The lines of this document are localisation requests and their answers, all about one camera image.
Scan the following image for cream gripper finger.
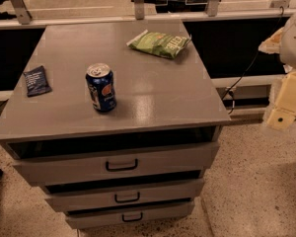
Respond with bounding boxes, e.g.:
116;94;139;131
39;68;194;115
265;70;296;130

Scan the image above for blue pepsi can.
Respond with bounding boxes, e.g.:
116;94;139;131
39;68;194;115
86;63;116;112

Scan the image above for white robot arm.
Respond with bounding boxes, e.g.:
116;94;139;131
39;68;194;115
259;12;296;130

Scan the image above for green jalapeno chip bag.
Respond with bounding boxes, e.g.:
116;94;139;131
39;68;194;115
126;30;191;59

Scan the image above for grey metal railing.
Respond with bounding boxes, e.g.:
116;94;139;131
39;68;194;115
0;0;296;30

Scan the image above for grey drawer cabinet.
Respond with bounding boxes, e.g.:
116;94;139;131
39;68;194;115
0;21;229;229

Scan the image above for bottom grey drawer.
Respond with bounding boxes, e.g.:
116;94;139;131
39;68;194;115
66;199;194;229

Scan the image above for grey drawer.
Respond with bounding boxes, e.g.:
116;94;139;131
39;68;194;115
13;142;219;186
66;199;194;229
45;178;204;212

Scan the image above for middle grey drawer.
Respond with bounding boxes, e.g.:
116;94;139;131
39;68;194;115
45;178;204;212

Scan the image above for dark blue snack packet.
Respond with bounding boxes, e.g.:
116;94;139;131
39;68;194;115
23;66;52;97

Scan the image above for top grey drawer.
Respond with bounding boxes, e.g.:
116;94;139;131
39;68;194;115
13;142;219;186

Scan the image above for black cable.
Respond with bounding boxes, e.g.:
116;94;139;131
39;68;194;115
220;5;285;115

